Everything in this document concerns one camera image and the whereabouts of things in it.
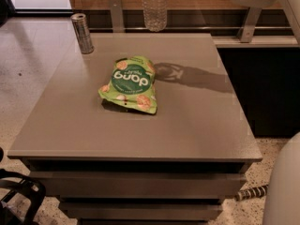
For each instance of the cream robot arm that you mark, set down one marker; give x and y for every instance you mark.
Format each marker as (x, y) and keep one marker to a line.
(267, 83)

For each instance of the clear plastic water bottle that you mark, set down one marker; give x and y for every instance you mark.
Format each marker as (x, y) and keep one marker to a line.
(155, 14)

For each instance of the silver redbull can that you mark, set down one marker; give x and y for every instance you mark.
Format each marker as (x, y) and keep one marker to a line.
(81, 29)

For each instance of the grey drawer cabinet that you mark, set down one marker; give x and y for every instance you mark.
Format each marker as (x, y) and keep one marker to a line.
(107, 165)

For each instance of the black chair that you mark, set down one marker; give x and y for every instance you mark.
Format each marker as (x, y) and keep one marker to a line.
(24, 195)

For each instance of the green snack bag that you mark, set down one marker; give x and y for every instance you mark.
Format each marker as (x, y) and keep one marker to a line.
(132, 85)

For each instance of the white power strip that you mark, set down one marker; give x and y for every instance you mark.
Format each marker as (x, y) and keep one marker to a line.
(251, 193)

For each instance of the right metal wall bracket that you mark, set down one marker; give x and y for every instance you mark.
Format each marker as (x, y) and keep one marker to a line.
(246, 32)

